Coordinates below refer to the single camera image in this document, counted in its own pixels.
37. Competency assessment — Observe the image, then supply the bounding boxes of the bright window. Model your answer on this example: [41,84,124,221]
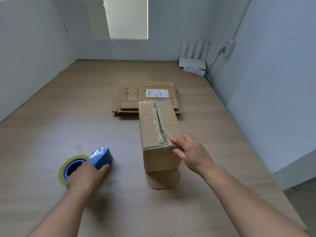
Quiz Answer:
[102,0,148,40]

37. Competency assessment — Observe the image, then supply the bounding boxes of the person's left hand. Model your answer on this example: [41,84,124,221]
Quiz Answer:
[66,161,110,193]

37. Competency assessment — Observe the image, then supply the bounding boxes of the blue tape dispenser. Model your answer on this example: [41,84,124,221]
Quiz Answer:
[63,146,114,180]

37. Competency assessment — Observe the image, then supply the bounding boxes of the white router with antennas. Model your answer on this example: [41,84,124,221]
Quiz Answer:
[178,39,211,70]

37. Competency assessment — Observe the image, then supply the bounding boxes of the person's left forearm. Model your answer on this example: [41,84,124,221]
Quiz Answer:
[28,187,87,237]

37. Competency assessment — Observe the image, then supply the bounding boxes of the white foam partition board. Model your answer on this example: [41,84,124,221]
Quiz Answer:
[0,0,77,122]

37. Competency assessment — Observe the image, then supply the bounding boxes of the stack of cardboard boxes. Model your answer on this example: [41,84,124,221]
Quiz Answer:
[112,86,182,117]

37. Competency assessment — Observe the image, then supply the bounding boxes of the person's right forearm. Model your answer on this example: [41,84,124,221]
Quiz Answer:
[203,165,310,237]

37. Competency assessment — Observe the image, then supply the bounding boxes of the person's right hand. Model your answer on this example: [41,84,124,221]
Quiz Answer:
[169,133,218,180]

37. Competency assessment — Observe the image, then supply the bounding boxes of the white power strip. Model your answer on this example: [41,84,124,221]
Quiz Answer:
[183,65,206,77]

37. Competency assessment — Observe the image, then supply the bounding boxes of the clear yellowish tape roll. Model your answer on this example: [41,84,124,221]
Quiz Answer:
[58,154,89,187]

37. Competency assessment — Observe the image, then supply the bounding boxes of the grey power cable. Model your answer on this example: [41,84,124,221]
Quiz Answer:
[205,46,227,83]

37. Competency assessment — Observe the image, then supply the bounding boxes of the tuck-flap cardboard box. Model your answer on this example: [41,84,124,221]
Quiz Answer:
[138,98,186,190]

